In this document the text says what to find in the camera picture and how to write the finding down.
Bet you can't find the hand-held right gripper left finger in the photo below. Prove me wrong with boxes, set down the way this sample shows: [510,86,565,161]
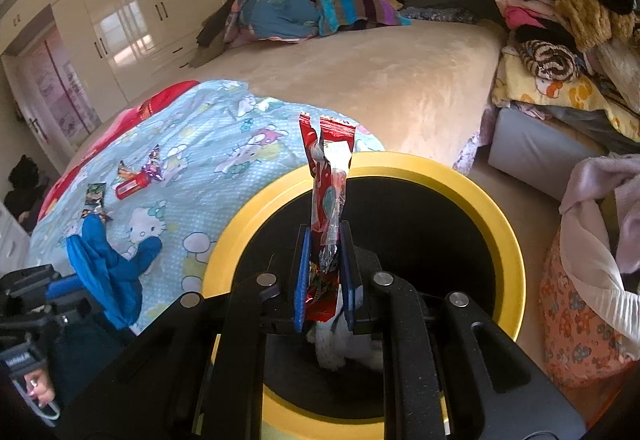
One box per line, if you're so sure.
[55,224,313,440]

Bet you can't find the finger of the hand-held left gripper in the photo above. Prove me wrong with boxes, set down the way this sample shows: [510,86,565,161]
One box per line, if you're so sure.
[46,276,105,323]
[0,264,63,308]

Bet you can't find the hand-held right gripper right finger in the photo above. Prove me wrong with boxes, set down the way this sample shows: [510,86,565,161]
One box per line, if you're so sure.
[339,221,588,440]

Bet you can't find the blue cloth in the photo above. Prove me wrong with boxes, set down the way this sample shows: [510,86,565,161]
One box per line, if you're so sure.
[66,214,164,332]

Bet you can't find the dark candy wrapper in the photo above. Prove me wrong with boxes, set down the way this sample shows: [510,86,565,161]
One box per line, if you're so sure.
[79,205,114,224]

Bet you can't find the yellow-rimmed black bin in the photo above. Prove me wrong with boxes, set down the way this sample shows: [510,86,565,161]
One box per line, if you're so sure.
[202,151,527,440]

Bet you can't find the green snack packet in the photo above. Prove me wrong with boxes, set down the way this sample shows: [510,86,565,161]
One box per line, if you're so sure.
[85,182,107,209]

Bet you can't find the red plastic snack wrapper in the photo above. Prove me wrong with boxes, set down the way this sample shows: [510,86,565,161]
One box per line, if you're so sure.
[297,111,358,325]

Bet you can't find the small red packet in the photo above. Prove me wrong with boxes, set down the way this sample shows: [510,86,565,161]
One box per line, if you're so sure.
[115,171,154,201]

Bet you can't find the person's left hand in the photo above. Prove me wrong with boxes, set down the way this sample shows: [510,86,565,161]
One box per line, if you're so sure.
[22,364,57,413]

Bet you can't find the white drawer unit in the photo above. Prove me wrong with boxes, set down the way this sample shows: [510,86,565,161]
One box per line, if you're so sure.
[0,201,32,277]

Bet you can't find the person's legs in teal pants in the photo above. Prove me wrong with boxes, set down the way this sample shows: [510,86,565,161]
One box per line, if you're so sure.
[47,310,151,421]

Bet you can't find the black plush toy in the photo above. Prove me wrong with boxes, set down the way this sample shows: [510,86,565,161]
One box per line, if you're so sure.
[4,154,52,224]

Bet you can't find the light blue cartoon blanket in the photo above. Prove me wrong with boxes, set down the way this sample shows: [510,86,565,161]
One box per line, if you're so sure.
[27,78,387,337]

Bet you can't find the beige bed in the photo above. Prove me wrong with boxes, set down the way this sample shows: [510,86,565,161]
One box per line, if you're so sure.
[75,14,509,173]

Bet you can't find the pink cartoon door curtain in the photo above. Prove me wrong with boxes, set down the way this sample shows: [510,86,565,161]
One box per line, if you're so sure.
[21,28,102,153]

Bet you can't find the red blanket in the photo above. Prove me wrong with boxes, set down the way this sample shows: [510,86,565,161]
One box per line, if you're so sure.
[36,80,202,221]

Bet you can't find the grey storage ottoman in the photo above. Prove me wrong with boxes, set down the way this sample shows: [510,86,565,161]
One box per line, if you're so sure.
[486,106,609,201]

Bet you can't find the orange floral basket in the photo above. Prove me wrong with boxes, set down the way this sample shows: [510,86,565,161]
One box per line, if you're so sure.
[539,230,639,389]

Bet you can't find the pale pink cloth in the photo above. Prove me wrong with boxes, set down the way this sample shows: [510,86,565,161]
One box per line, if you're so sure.
[559,151,640,362]

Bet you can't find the brown cloth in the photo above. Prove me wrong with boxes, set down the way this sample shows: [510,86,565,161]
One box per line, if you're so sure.
[188,0,242,70]

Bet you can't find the striped blanket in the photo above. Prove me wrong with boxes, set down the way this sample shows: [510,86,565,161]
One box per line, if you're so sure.
[316,0,414,37]

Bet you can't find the blue floral quilt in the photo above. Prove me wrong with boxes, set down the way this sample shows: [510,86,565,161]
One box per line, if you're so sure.
[221,0,335,46]

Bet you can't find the dark patterned cloth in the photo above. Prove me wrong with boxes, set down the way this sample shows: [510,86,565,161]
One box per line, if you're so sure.
[399,6,479,26]

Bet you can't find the yellow cartoon blanket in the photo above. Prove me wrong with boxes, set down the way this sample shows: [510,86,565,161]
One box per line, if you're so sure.
[491,44,640,144]

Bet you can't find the zebra striped cloth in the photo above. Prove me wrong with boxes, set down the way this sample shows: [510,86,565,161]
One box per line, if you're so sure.
[516,38,582,82]

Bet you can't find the pink clothing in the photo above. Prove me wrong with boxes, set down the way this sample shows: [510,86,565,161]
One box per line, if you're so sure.
[494,0,567,46]

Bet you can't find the yellow knitted garment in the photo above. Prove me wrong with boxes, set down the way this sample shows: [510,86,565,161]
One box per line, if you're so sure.
[554,0,637,54]

